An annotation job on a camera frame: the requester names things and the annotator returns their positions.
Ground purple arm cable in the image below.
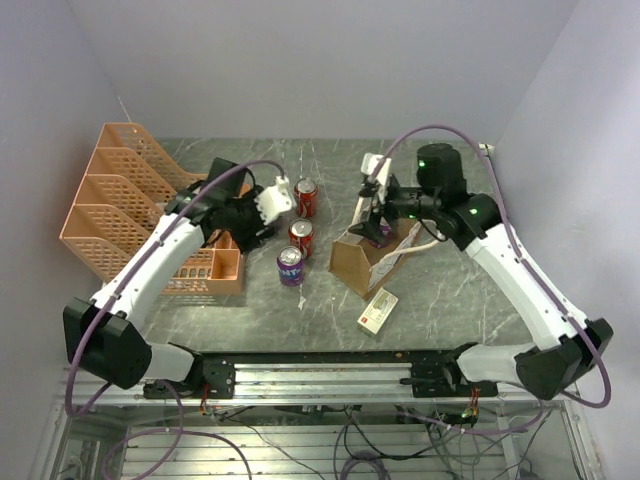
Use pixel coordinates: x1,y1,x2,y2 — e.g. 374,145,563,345
369,124,614,409
63,159,286,480

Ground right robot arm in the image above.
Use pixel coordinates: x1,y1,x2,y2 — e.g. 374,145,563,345
348,143,613,400

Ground red cola can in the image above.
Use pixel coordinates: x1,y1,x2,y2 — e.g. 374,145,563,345
288,219,314,258
294,178,318,218

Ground purple Fanta can front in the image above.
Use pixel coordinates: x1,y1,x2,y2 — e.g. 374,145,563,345
276,246,304,287

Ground purple fanta can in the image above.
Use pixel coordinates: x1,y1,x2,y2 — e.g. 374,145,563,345
276,246,304,287
368,223,394,249

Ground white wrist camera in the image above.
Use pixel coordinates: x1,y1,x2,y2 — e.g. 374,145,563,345
254,176,294,225
359,153,391,207

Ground aluminium corner rail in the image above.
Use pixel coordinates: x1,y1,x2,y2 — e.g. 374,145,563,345
478,142,521,261

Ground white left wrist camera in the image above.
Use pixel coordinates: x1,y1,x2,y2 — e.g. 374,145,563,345
254,176,294,225

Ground small white cardboard box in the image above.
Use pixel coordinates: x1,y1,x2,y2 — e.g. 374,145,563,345
357,288,398,336

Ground red cola can middle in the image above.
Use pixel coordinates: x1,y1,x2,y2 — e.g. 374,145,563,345
288,219,314,258

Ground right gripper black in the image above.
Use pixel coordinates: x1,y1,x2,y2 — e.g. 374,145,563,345
347,175,440,244

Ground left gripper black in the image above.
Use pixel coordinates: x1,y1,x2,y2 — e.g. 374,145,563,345
226,185,282,255

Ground aluminium mounting rail frame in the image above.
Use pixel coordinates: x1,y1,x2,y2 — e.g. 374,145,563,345
32,351,604,479

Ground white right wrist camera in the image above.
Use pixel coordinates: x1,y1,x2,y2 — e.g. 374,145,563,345
359,153,391,207

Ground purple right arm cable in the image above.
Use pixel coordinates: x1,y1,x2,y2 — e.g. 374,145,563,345
369,124,614,409

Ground red cola can back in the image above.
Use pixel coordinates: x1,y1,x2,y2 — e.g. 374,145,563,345
294,178,318,218

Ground orange plastic desk organizer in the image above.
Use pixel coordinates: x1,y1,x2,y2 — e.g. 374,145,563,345
60,123,245,295

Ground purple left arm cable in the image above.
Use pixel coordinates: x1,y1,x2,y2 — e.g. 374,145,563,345
63,159,286,480

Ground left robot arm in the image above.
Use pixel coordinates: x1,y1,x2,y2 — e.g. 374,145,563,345
63,159,293,397

